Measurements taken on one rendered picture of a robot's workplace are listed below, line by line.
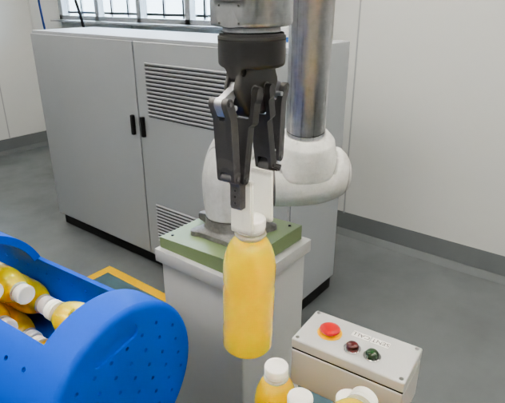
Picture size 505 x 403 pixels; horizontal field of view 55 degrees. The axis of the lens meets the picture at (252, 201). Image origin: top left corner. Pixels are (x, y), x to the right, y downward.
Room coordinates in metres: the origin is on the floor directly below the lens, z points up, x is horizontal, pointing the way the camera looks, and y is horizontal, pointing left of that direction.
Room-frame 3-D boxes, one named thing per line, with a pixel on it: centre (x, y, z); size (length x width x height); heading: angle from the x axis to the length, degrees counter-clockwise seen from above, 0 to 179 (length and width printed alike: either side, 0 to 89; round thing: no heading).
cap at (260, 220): (0.56, 0.00, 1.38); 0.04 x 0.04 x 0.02
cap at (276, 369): (0.62, -0.04, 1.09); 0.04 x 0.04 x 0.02
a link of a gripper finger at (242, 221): (0.54, 0.01, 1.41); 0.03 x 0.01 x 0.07; 56
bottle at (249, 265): (0.56, 0.00, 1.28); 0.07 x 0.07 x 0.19
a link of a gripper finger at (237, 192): (0.53, 0.02, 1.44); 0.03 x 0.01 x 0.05; 146
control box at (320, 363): (0.68, -0.18, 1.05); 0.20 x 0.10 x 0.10; 56
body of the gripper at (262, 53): (0.56, 0.00, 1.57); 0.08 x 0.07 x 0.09; 146
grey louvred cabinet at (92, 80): (3.03, 0.52, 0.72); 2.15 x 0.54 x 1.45; 52
